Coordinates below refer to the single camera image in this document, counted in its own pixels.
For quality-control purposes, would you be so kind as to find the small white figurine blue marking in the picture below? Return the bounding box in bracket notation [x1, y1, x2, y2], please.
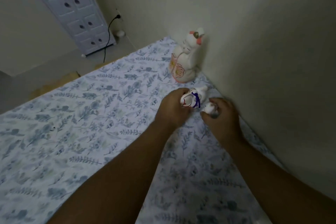
[181, 86, 219, 116]

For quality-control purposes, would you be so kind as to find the floral bed sheet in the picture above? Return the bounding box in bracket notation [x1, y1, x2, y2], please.
[0, 36, 286, 224]

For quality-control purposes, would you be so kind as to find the person's left forearm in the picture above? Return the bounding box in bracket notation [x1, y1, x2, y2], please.
[47, 120, 177, 224]

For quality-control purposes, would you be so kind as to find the person's right hand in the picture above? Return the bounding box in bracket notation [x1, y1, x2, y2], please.
[200, 97, 243, 147]

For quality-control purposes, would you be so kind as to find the white cabinet with round holes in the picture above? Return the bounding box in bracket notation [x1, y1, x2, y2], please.
[20, 0, 117, 57]

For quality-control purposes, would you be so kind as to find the person's left hand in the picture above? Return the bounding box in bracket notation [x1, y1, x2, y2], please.
[154, 87, 195, 130]

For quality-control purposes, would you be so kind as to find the large white cat figurine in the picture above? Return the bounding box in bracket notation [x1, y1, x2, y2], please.
[168, 27, 205, 83]

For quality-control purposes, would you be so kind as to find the black power cable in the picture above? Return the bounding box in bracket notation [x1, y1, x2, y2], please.
[103, 15, 121, 63]

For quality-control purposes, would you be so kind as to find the person's right forearm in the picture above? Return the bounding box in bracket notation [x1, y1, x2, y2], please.
[224, 137, 336, 224]

